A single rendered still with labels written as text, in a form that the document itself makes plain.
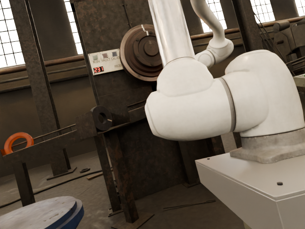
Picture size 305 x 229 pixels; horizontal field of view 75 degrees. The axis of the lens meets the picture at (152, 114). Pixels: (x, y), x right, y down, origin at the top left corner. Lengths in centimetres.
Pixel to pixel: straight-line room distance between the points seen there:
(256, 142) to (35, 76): 416
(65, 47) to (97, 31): 651
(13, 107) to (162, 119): 791
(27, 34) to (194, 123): 440
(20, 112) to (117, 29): 667
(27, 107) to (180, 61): 774
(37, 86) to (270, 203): 423
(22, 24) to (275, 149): 465
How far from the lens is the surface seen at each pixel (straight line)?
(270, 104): 55
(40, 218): 61
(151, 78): 163
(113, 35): 188
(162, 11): 68
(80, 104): 776
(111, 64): 176
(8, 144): 174
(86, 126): 121
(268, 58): 58
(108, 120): 124
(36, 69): 445
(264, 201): 37
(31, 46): 461
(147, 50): 159
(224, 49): 123
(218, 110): 51
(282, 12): 1242
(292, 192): 35
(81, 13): 197
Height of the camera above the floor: 59
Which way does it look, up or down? 1 degrees up
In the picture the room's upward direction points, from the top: 15 degrees counter-clockwise
